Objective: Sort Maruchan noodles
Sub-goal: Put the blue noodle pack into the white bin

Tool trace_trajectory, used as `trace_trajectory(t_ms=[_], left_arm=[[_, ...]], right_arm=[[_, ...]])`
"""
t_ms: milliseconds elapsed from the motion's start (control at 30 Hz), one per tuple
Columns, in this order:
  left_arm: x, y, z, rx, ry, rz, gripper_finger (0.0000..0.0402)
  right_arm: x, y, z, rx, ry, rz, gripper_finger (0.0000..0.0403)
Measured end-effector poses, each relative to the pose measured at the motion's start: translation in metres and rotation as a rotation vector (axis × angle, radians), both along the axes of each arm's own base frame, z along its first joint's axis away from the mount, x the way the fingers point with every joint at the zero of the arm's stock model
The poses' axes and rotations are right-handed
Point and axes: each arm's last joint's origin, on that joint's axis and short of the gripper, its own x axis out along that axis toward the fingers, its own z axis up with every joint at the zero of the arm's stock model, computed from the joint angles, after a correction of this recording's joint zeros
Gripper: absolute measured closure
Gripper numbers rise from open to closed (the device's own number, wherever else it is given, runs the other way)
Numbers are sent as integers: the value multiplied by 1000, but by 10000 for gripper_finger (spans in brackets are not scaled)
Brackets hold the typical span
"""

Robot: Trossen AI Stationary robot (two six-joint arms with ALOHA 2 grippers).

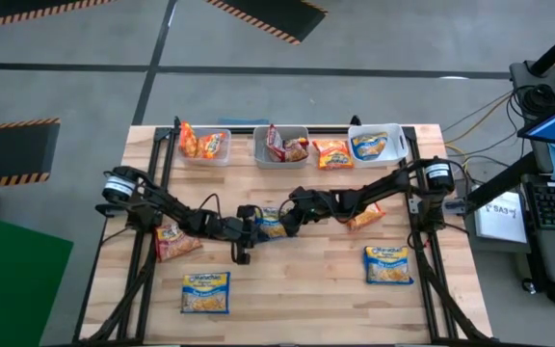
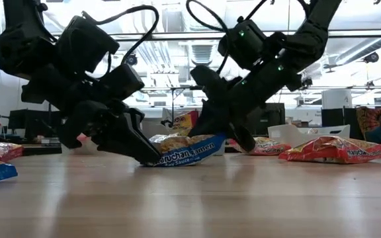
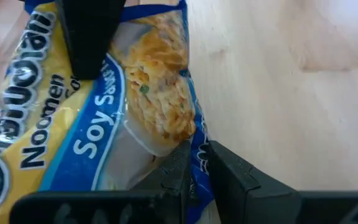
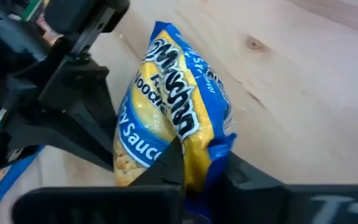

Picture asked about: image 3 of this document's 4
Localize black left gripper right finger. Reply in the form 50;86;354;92
208;139;358;224

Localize blue soy sauce ramen packet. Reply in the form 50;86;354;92
0;0;216;224

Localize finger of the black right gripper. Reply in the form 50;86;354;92
54;0;127;81

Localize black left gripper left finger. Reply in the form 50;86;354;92
9;139;191;224

